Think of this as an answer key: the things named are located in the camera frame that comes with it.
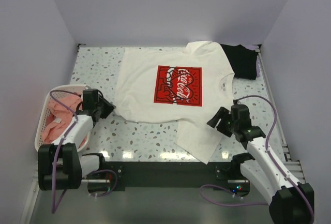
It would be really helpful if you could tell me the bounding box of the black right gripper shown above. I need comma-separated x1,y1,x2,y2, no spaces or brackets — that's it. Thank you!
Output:
206,107,237,138

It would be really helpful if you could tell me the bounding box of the white t-shirt red print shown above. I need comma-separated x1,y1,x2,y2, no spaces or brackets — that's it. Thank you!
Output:
114,41,234,163

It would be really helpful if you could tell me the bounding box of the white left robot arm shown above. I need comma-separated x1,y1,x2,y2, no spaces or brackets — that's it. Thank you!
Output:
38,88,115,192

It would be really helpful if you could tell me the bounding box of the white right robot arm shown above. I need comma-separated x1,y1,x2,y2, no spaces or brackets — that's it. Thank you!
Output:
207,104,314,223

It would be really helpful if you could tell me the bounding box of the pink crumpled t-shirt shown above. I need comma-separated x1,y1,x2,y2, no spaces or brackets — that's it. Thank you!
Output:
41,94,82,144

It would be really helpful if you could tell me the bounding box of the black folded t-shirt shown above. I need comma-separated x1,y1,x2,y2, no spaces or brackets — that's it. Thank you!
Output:
221,44,258,80

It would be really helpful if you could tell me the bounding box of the white plastic laundry basket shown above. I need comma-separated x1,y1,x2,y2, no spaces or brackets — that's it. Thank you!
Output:
34,84,91,152

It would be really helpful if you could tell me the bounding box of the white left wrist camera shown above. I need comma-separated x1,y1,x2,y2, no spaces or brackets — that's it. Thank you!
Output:
81,85,91,98

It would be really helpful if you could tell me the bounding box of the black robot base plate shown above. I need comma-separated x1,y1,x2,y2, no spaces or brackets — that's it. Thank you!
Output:
83,161,250,196

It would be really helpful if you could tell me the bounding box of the aluminium frame rail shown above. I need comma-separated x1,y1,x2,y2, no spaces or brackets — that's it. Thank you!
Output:
260,50,306,183

